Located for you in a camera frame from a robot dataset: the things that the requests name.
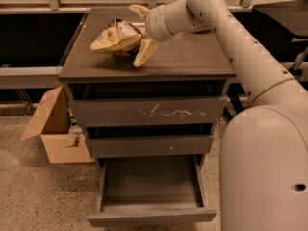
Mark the open cardboard box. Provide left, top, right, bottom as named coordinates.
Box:
left=21, top=86, right=92, bottom=164

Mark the grey window sill rail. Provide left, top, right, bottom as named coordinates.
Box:
left=0, top=61, right=308, bottom=90

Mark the grey top drawer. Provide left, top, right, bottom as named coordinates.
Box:
left=69, top=80, right=226, bottom=127

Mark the grey drawer cabinet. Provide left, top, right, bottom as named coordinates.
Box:
left=58, top=7, right=239, bottom=172

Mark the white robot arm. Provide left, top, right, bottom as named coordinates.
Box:
left=130, top=0, right=308, bottom=231

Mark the grey open bottom drawer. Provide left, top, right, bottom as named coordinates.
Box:
left=88, top=155, right=217, bottom=227

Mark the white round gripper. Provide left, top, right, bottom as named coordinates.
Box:
left=129, top=4, right=174, bottom=67

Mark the grey middle drawer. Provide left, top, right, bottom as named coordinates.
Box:
left=86, top=123, right=213, bottom=158

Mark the brown chip bag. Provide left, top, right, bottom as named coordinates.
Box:
left=90, top=18, right=145, bottom=56

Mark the green bottle in box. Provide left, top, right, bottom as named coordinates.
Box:
left=67, top=106, right=77, bottom=126

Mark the black rolling stand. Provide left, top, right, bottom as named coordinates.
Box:
left=223, top=0, right=308, bottom=120

